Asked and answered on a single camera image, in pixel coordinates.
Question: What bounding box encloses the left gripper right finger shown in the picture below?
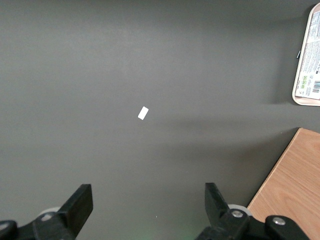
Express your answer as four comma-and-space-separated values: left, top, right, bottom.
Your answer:
194, 182, 311, 240

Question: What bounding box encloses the beige plastic tray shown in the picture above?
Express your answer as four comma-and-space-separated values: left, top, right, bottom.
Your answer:
291, 1, 320, 107

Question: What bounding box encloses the white tape marker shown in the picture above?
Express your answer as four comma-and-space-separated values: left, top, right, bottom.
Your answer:
137, 106, 150, 121

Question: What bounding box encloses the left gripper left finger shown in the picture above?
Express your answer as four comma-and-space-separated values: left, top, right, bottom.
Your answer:
0, 184, 94, 240

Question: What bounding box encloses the wooden drawer cabinet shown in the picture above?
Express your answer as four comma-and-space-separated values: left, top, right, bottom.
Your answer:
246, 127, 320, 240

